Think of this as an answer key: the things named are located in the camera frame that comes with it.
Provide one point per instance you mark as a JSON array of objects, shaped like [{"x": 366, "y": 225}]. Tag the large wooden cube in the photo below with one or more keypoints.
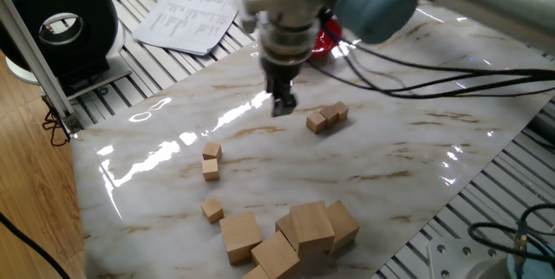
[
  {"x": 240, "y": 236},
  {"x": 344, "y": 225},
  {"x": 286, "y": 229},
  {"x": 312, "y": 227},
  {"x": 256, "y": 273},
  {"x": 275, "y": 255}
]

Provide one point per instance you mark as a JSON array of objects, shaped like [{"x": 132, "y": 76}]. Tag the red bowl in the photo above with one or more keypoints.
[{"x": 325, "y": 40}]

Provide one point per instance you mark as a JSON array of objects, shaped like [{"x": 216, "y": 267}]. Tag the white printed paper stack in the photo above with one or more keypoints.
[{"x": 186, "y": 14}]

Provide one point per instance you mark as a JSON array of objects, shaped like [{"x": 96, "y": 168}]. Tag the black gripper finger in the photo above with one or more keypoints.
[
  {"x": 286, "y": 105},
  {"x": 273, "y": 86}
]

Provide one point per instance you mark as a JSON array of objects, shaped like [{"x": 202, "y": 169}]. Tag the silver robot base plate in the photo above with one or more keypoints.
[{"x": 451, "y": 261}]

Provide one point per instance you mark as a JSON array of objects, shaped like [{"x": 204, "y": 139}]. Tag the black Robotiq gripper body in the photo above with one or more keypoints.
[{"x": 282, "y": 69}]

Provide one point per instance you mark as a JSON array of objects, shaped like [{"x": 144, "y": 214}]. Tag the aluminium frame profile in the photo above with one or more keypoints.
[{"x": 32, "y": 58}]

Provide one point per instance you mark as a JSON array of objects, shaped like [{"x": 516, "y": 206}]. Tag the white marble pattern board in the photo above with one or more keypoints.
[{"x": 347, "y": 183}]

